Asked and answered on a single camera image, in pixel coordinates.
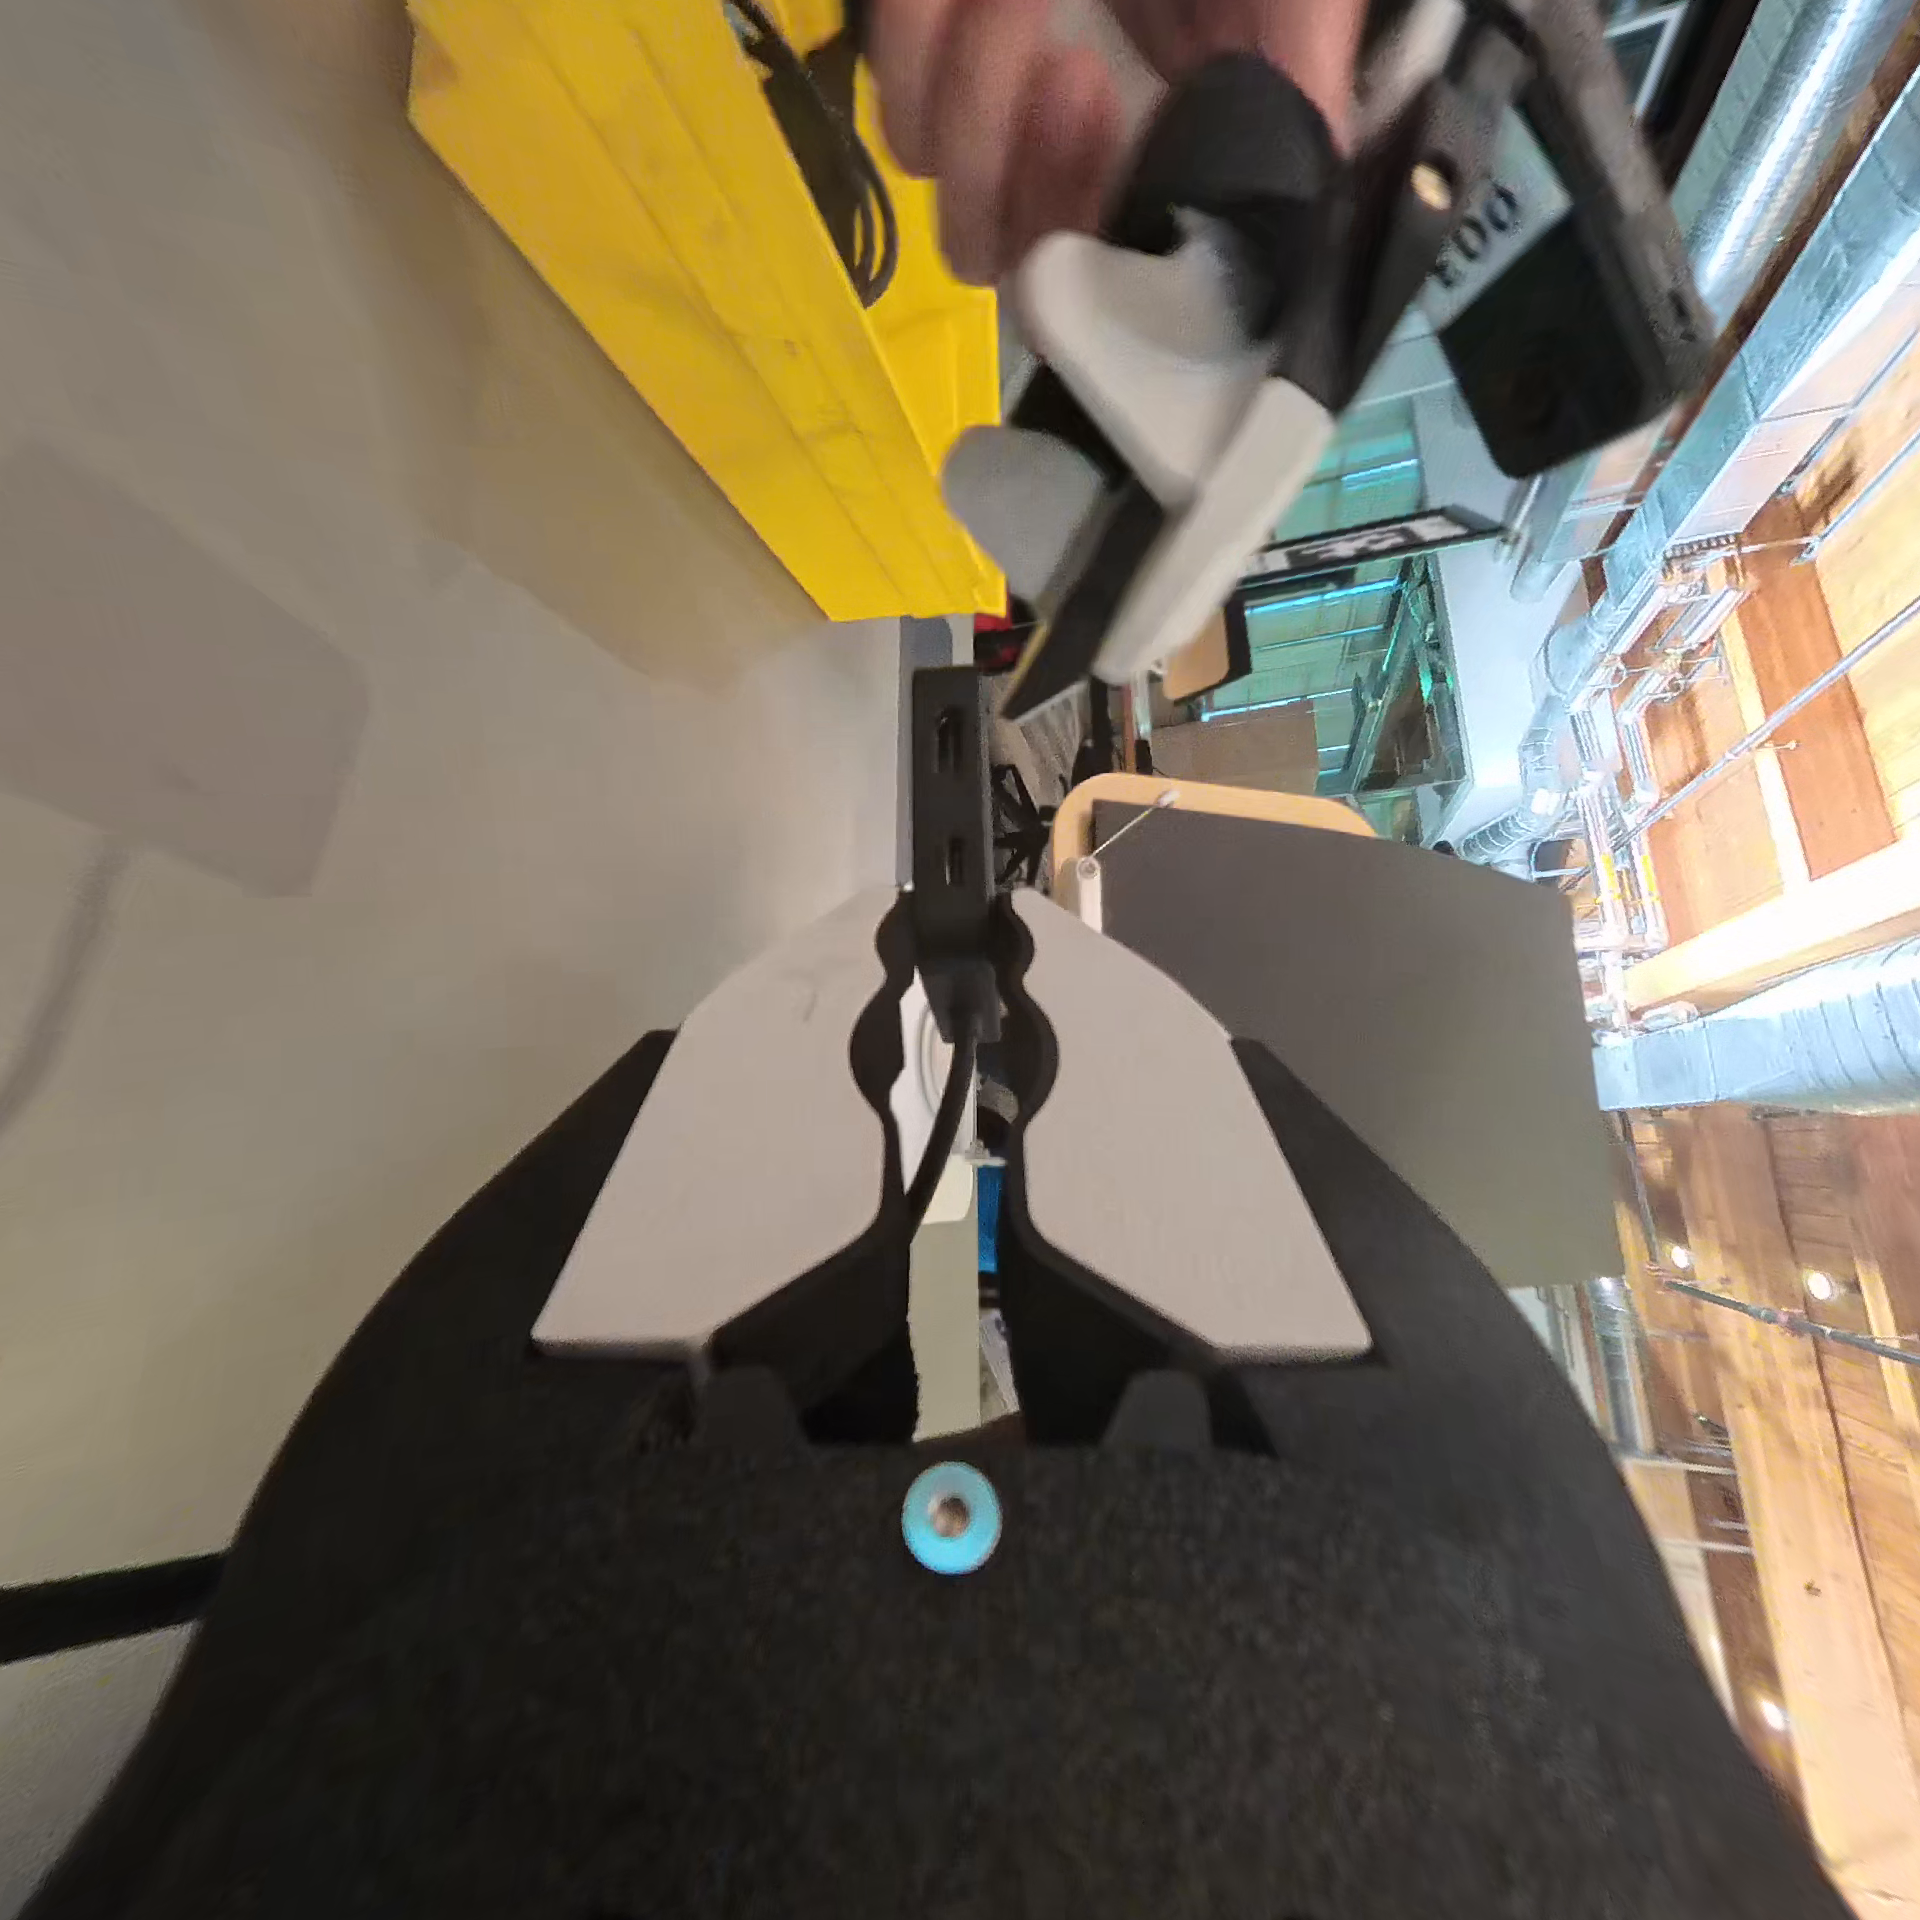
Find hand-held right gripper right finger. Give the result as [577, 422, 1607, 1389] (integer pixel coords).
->
[993, 886, 1375, 1453]

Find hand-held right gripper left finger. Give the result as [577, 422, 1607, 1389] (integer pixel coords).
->
[533, 886, 921, 1448]

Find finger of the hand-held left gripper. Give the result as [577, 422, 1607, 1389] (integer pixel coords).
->
[942, 428, 1128, 600]
[998, 230, 1341, 725]

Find black adapter with short cable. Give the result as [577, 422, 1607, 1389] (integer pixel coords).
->
[897, 667, 1009, 1249]

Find yellow plastic bin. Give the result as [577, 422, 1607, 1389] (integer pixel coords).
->
[406, 0, 1005, 624]

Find grey desk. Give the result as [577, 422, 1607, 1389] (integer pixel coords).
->
[0, 0, 994, 1920]

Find person's left hand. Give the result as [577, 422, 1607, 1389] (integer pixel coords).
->
[871, 0, 1367, 287]

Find white panel base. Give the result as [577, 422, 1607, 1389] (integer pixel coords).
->
[889, 1000, 982, 1228]

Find dark grey divider panel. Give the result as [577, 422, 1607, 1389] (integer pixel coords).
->
[1050, 772, 1634, 1295]

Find silver ventilation duct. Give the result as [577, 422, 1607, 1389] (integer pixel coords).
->
[1598, 960, 1920, 1119]
[1672, 0, 1920, 302]

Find black cable silver plug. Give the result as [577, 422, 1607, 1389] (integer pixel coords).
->
[728, 0, 906, 313]

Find thick black cable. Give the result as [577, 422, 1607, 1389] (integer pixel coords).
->
[0, 1552, 231, 1667]

